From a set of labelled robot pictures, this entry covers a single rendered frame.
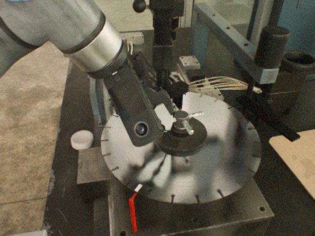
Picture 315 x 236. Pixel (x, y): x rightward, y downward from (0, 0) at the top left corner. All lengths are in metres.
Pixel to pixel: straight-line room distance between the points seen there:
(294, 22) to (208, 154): 0.74
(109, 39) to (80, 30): 0.04
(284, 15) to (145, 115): 0.83
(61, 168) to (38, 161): 1.14
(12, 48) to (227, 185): 0.38
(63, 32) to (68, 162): 0.53
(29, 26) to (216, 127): 0.41
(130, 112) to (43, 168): 1.54
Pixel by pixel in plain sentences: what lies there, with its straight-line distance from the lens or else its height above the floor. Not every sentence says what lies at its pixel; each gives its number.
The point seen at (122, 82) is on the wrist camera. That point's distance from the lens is 0.38.
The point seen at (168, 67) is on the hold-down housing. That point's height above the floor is 1.08.
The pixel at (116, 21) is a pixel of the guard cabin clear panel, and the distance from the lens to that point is 1.67.
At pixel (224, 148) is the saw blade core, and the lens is 0.54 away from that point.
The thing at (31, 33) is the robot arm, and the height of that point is 1.21.
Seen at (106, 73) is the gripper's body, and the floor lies 1.15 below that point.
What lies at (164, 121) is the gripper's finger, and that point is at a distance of 0.48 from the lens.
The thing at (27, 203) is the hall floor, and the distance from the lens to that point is 1.74.
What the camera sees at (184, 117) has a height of 1.00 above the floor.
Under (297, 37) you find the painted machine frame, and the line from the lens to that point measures 1.18.
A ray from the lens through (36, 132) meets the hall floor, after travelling 2.17.
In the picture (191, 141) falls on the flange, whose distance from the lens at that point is 0.53.
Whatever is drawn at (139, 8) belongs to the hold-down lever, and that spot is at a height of 1.21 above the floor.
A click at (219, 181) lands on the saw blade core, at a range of 0.49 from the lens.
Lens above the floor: 1.33
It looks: 39 degrees down
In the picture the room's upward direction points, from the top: straight up
